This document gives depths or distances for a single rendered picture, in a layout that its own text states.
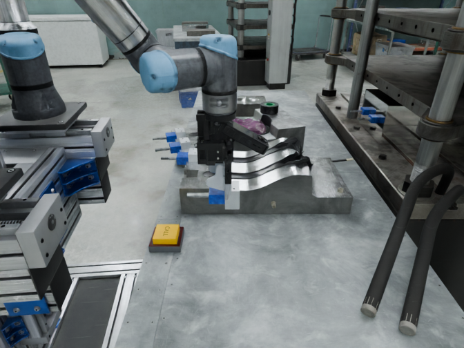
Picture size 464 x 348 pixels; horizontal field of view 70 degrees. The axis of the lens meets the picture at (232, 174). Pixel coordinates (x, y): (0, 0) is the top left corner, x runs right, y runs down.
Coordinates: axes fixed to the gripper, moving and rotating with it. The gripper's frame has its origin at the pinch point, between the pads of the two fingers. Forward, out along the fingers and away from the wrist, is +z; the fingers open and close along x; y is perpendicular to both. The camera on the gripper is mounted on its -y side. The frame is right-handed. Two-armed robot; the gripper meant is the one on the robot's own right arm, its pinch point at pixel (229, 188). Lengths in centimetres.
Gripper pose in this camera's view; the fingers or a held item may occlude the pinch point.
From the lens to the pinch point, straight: 82.4
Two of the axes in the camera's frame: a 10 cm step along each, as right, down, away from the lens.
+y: -10.0, 0.0, 0.0
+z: 0.0, 8.7, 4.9
